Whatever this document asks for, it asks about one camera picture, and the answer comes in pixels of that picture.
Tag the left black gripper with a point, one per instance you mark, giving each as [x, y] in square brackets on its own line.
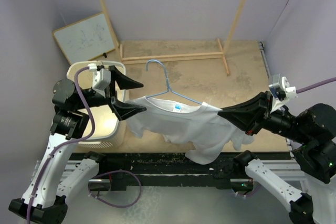
[122, 109]

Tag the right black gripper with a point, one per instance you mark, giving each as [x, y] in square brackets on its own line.
[250, 114]

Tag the white t shirt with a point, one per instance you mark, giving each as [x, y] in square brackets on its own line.
[181, 123]

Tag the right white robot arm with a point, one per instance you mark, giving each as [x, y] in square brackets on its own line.
[314, 129]

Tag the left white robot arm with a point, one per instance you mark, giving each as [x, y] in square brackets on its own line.
[47, 197]

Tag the white plastic laundry basket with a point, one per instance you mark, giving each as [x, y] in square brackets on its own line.
[109, 132]

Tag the wooden clothes rack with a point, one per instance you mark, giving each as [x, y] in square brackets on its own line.
[223, 48]

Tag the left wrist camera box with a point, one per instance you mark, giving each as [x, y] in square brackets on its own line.
[101, 77]

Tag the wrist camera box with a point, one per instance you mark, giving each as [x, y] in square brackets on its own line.
[282, 92]
[101, 77]

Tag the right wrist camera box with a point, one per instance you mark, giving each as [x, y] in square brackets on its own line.
[282, 92]

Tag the small whiteboard wooden frame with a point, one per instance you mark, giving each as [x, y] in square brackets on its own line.
[85, 40]

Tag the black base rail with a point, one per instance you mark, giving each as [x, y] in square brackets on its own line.
[121, 170]

